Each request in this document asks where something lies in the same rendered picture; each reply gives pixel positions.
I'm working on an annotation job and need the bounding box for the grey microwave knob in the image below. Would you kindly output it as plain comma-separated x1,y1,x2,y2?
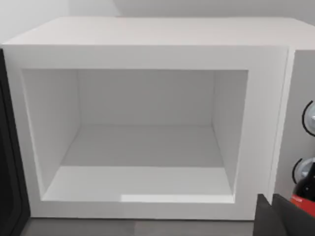
301,99,315,137
292,156,315,185

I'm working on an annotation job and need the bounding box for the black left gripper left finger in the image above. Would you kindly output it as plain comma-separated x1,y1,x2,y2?
252,193,286,236

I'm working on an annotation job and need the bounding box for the pale microwave oven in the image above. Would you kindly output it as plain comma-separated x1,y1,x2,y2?
1,16,315,222

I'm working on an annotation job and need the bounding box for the black microwave door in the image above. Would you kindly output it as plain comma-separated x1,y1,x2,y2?
0,48,32,236

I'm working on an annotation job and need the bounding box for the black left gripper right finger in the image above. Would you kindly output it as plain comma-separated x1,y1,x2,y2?
271,193,315,236

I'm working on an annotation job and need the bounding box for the dark bottle with red label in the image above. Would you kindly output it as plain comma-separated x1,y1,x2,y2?
289,162,315,218

